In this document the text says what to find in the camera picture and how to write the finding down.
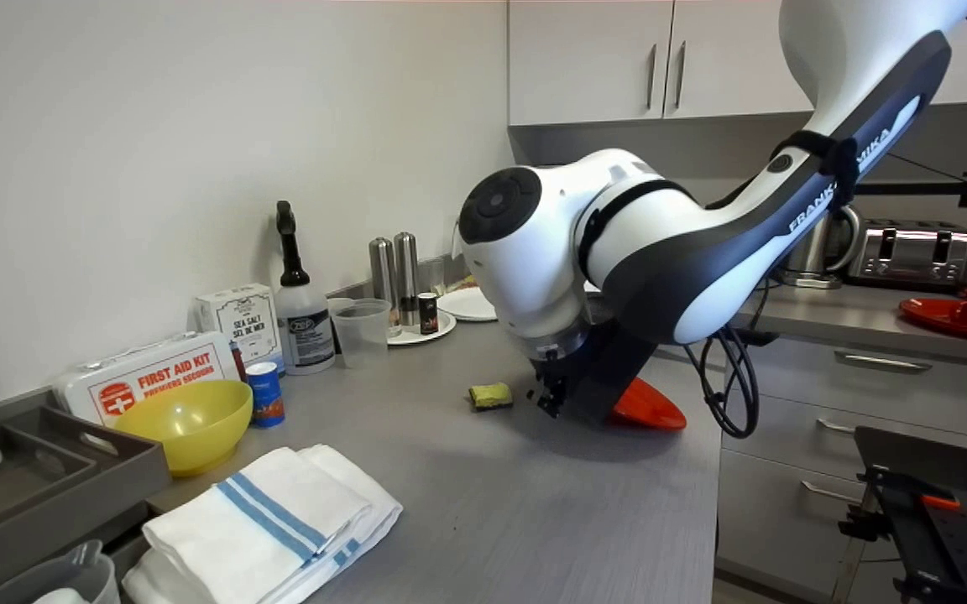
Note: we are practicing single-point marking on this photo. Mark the black stand orange part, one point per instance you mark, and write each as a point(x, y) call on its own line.
point(942, 523)

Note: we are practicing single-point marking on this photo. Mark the red plate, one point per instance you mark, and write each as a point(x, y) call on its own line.
point(653, 406)

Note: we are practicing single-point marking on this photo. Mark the small white plate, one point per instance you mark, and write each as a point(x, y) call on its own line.
point(403, 332)

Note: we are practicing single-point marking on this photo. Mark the steel toaster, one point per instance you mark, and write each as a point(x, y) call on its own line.
point(908, 256)

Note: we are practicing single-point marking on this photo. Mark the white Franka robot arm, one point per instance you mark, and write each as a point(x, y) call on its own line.
point(672, 245)

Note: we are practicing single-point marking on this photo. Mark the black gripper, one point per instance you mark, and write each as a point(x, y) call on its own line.
point(568, 363)

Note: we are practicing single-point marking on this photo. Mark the spray bottle black trigger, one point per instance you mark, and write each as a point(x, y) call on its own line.
point(303, 324)

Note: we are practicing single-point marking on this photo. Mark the small blue jar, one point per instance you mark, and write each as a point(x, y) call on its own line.
point(266, 394)

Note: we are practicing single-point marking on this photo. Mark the gray tray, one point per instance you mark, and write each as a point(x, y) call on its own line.
point(48, 472)

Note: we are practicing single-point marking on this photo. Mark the gray plastic jug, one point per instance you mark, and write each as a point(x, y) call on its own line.
point(52, 576)

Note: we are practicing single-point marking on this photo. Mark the steel kettle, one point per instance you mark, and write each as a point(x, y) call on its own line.
point(839, 245)

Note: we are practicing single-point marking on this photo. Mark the black boom rod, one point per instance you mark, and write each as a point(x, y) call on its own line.
point(908, 189)

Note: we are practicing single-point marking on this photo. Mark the folded towel blue stripes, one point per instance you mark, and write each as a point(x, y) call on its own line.
point(271, 515)

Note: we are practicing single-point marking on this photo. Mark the yellow bowl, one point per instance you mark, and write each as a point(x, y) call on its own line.
point(186, 422)

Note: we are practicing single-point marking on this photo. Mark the small dark spice jar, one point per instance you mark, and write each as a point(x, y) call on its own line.
point(428, 313)

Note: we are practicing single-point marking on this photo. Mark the yellow green sponge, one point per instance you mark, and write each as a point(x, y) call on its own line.
point(491, 397)

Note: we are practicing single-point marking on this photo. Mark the small white printed box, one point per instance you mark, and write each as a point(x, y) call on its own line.
point(239, 324)

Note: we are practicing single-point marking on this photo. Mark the gray drawer cabinet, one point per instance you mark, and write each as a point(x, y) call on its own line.
point(897, 405)

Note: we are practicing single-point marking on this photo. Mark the steel grinder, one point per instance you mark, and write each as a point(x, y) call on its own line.
point(407, 268)
point(380, 268)

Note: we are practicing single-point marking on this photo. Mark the red flat dish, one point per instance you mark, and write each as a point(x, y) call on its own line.
point(959, 317)

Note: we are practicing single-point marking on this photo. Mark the clear plastic cup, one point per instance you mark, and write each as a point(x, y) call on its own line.
point(358, 324)

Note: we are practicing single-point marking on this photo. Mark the white first aid kit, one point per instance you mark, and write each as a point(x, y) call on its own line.
point(151, 373)

